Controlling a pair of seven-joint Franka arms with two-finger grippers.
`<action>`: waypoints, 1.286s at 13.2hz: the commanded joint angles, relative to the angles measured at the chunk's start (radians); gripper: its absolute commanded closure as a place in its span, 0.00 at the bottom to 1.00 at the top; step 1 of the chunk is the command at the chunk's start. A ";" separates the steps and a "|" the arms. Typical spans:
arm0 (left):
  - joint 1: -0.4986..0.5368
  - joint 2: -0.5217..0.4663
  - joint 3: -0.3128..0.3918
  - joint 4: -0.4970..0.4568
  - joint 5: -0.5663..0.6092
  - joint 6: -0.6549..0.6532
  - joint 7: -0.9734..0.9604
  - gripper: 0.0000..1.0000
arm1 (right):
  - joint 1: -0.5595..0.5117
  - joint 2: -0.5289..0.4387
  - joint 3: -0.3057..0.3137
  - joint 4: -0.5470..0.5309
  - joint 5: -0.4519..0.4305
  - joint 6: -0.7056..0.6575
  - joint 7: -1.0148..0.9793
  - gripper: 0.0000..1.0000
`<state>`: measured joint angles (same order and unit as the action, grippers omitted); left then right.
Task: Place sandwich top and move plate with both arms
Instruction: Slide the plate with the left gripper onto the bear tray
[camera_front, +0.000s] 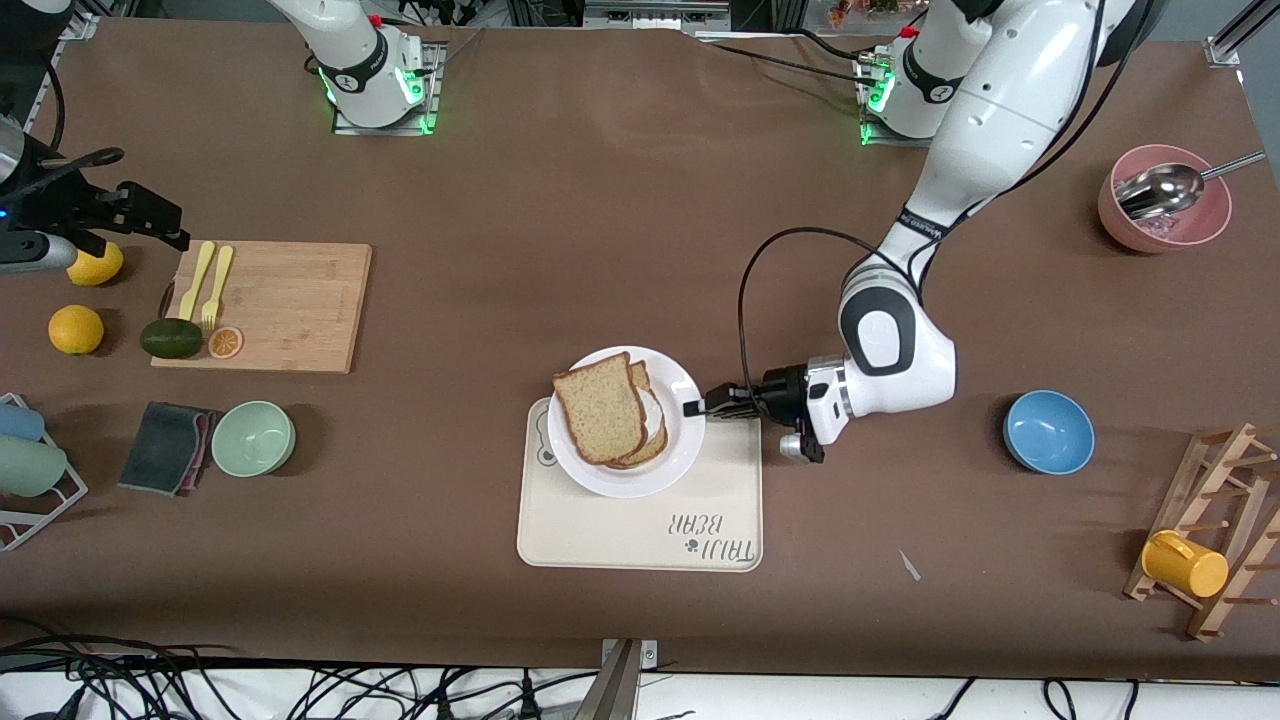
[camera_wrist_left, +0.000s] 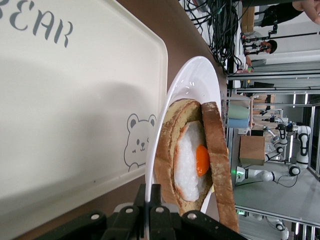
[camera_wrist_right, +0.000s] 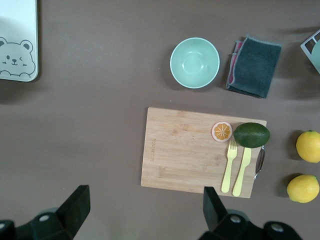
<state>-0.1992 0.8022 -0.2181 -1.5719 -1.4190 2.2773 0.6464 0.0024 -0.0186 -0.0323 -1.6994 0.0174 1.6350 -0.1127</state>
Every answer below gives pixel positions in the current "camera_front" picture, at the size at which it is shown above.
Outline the white round plate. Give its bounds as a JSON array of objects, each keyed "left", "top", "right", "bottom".
[{"left": 547, "top": 345, "right": 707, "bottom": 499}]

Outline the seeded bread slice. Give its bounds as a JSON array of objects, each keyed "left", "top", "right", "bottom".
[{"left": 552, "top": 352, "right": 648, "bottom": 466}]

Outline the yellow lemon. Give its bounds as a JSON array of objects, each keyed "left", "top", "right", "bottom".
[
  {"left": 48, "top": 305, "right": 106, "bottom": 356},
  {"left": 66, "top": 243, "right": 125, "bottom": 288}
]

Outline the yellow plastic knife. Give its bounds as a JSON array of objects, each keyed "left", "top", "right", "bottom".
[{"left": 178, "top": 241, "right": 216, "bottom": 323}]

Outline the yellow plastic fork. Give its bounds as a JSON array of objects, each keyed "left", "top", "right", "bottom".
[{"left": 202, "top": 246, "right": 235, "bottom": 331}]

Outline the green avocado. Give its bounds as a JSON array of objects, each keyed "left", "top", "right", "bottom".
[{"left": 140, "top": 318, "right": 204, "bottom": 360}]

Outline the bamboo cutting board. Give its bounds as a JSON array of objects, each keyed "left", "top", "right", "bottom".
[{"left": 150, "top": 240, "right": 373, "bottom": 375}]

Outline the beige bear print tray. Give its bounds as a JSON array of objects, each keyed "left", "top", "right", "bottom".
[{"left": 516, "top": 398, "right": 764, "bottom": 573}]

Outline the dark grey folded cloth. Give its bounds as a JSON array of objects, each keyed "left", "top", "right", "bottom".
[{"left": 118, "top": 402, "right": 213, "bottom": 497}]

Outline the pale green cup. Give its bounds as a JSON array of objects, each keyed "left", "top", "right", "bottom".
[{"left": 0, "top": 437, "right": 69, "bottom": 498}]

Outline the mint green bowl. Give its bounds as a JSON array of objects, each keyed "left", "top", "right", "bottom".
[{"left": 211, "top": 401, "right": 297, "bottom": 478}]

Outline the blue bowl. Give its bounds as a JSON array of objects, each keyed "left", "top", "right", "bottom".
[{"left": 1003, "top": 390, "right": 1096, "bottom": 475}]

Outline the grey background box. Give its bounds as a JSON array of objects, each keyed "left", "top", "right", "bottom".
[{"left": 585, "top": 0, "right": 731, "bottom": 31}]

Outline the metal ladle spoon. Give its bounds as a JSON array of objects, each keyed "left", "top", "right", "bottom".
[{"left": 1115, "top": 150, "right": 1267, "bottom": 221}]

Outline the yellow mug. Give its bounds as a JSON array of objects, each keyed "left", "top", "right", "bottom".
[{"left": 1141, "top": 530, "right": 1230, "bottom": 599}]

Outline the pink bowl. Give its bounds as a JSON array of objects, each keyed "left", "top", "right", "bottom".
[{"left": 1098, "top": 145, "right": 1233, "bottom": 254}]

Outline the wooden mug rack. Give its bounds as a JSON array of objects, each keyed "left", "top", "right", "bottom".
[{"left": 1123, "top": 422, "right": 1280, "bottom": 642}]

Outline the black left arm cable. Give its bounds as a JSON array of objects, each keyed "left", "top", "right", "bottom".
[{"left": 737, "top": 0, "right": 1141, "bottom": 393}]

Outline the aluminium frame profile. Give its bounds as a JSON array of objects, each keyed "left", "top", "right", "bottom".
[
  {"left": 1207, "top": 0, "right": 1280, "bottom": 67},
  {"left": 25, "top": 10, "right": 101, "bottom": 136}
]

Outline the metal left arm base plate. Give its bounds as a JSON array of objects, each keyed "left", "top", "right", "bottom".
[{"left": 858, "top": 55, "right": 966, "bottom": 149}]

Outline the white wire cup rack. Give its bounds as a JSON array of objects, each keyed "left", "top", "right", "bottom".
[{"left": 0, "top": 393, "right": 89, "bottom": 552}]

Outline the metal table edge bracket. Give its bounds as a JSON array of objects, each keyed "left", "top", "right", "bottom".
[{"left": 598, "top": 638, "right": 661, "bottom": 720}]

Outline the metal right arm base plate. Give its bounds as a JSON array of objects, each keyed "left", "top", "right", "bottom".
[{"left": 332, "top": 40, "right": 443, "bottom": 137}]

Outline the black cable on table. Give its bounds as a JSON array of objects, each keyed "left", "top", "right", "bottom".
[{"left": 695, "top": 35, "right": 883, "bottom": 86}]

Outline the black floor cable tangle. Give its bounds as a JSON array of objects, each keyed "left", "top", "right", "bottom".
[{"left": 0, "top": 620, "right": 601, "bottom": 720}]

